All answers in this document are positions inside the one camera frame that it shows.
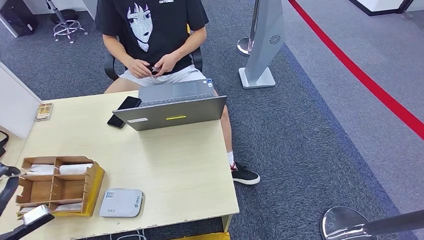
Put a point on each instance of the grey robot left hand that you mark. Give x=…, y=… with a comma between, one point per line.
x=8, y=188

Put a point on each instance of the person's left hand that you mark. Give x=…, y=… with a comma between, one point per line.
x=167, y=64

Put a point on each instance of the person's right hand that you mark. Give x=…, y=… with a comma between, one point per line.
x=137, y=68

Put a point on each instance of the grey card reader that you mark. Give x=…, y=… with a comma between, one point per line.
x=121, y=203

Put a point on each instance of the person's left forearm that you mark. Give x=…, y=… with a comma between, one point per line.
x=192, y=43

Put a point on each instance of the person's right forearm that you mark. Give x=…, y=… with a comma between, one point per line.
x=116, y=46

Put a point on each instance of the person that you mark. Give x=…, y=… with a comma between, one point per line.
x=165, y=33

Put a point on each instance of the white room key stack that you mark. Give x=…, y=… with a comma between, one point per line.
x=76, y=169
x=41, y=169

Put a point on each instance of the wooden card organizer box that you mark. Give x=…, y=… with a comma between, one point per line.
x=66, y=190

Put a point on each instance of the white card stack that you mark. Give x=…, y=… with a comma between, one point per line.
x=69, y=207

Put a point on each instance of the small gold card pack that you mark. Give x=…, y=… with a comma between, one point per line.
x=44, y=112

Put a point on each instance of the black smartphone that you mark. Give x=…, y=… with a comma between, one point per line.
x=128, y=103

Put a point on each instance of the grey laptop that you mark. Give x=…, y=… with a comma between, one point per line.
x=170, y=114

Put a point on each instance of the chrome stool base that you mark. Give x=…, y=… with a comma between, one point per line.
x=67, y=24

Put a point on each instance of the white partition panel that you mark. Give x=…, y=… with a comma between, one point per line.
x=15, y=102

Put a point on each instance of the grey kiosk stand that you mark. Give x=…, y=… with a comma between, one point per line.
x=264, y=39

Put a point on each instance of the white sock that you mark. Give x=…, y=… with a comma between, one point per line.
x=231, y=158

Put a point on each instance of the black cabinet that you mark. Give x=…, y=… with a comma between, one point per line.
x=17, y=16

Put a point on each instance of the black sneaker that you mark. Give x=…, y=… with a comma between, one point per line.
x=244, y=176

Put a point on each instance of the yellow floor strip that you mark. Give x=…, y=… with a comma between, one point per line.
x=203, y=236

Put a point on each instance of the red floor tape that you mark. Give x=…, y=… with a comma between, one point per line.
x=362, y=78

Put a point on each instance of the white counter with black base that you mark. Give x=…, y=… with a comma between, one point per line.
x=379, y=4

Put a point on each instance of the chrome stanchion post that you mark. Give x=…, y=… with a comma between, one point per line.
x=245, y=46

